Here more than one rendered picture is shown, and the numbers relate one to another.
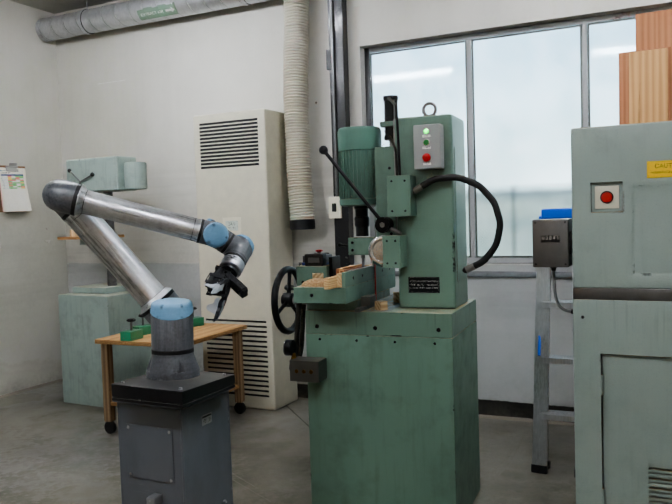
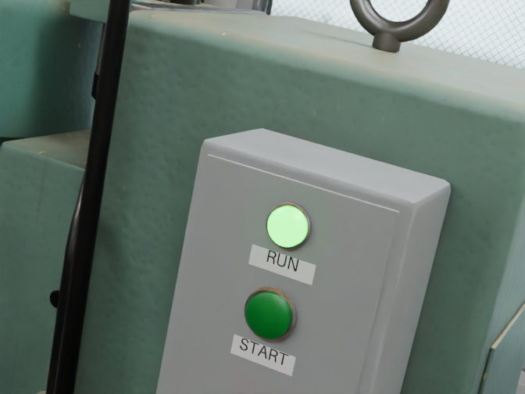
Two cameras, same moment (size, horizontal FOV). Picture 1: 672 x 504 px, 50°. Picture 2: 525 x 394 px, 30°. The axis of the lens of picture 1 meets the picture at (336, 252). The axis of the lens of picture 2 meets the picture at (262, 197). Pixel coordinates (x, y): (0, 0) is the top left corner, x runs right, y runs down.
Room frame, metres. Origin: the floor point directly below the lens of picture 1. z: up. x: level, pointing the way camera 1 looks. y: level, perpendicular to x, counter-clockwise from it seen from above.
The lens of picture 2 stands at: (2.24, -0.33, 1.57)
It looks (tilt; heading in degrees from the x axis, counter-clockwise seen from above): 14 degrees down; 0
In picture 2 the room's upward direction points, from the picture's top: 11 degrees clockwise
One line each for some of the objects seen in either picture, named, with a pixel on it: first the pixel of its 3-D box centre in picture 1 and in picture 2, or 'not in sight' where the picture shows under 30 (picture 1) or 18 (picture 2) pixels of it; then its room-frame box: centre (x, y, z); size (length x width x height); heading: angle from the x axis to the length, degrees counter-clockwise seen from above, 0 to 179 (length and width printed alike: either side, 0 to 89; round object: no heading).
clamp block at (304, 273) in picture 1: (318, 275); not in sight; (2.97, 0.08, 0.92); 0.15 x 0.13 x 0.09; 158
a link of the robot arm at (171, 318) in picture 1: (172, 323); not in sight; (2.61, 0.60, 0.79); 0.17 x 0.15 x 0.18; 12
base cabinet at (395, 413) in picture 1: (396, 414); not in sight; (2.87, -0.22, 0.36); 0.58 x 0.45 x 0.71; 68
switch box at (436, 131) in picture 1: (428, 147); (292, 326); (2.66, -0.35, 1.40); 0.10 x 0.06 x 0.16; 68
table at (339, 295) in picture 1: (337, 286); not in sight; (2.94, 0.00, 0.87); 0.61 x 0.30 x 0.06; 158
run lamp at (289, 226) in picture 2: not in sight; (287, 227); (2.63, -0.34, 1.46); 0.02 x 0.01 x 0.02; 68
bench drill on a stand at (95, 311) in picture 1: (113, 278); not in sight; (4.75, 1.47, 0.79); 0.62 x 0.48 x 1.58; 61
